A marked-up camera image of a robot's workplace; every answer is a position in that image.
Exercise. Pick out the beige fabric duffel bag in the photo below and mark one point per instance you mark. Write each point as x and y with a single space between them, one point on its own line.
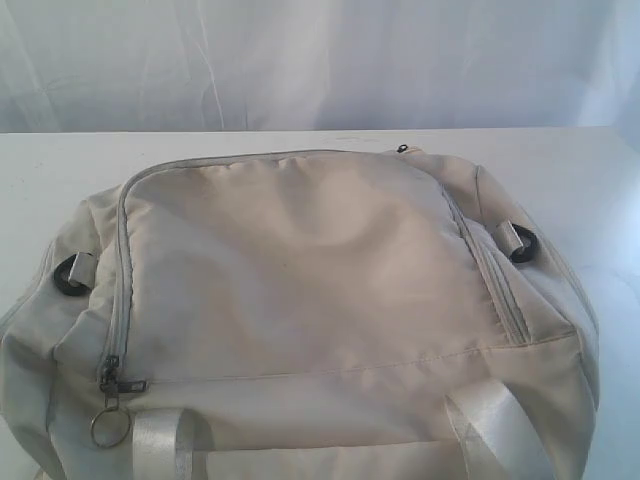
305 315

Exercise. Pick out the metal key ring zipper pull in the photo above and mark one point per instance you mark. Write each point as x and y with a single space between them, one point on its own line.
111 425

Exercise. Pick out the white backdrop curtain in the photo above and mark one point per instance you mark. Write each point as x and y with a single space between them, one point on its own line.
73 66

